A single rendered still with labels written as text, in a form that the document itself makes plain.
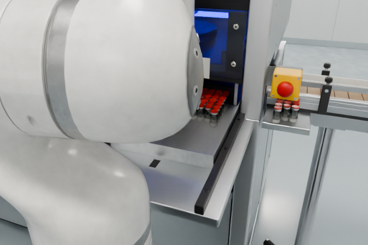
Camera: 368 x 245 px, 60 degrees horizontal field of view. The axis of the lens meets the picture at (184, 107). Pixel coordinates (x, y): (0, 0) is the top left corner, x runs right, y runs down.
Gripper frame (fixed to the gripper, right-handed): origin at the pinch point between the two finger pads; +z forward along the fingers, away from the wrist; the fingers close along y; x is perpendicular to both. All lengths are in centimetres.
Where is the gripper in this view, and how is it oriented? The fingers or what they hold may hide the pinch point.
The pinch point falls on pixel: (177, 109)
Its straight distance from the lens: 84.3
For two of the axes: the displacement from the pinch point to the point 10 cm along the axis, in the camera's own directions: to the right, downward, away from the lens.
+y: 3.5, -4.0, 8.5
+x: -9.4, -1.5, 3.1
